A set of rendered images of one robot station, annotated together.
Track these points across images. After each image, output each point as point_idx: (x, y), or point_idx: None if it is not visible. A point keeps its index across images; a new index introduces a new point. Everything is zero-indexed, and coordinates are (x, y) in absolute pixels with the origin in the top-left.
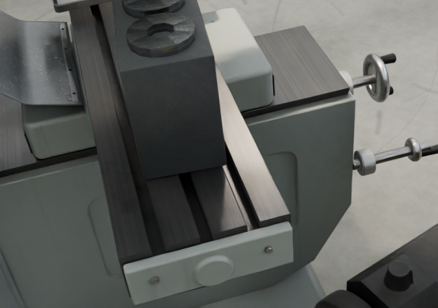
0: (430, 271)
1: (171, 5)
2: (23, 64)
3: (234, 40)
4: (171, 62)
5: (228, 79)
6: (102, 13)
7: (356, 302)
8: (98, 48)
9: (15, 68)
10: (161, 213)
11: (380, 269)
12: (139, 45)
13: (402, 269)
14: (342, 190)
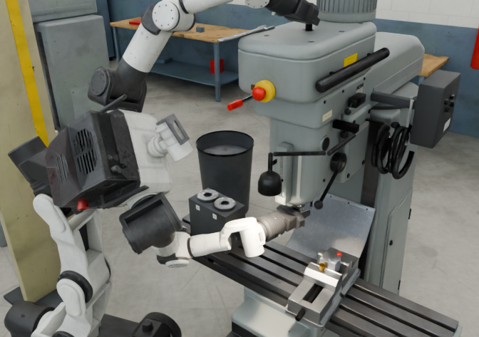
0: None
1: (214, 201)
2: (316, 250)
3: (264, 323)
4: (197, 193)
5: (244, 301)
6: (306, 266)
7: (160, 318)
8: (282, 251)
9: (312, 244)
10: None
11: (156, 330)
12: (207, 189)
13: (145, 322)
14: None
